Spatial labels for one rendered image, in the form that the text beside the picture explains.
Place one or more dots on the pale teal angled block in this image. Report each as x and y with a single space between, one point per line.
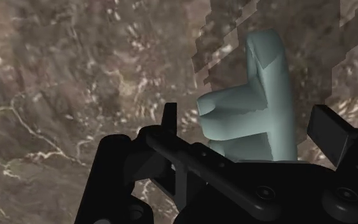
259 124

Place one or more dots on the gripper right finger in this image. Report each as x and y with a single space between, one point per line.
336 136

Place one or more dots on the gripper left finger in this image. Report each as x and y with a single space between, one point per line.
166 149

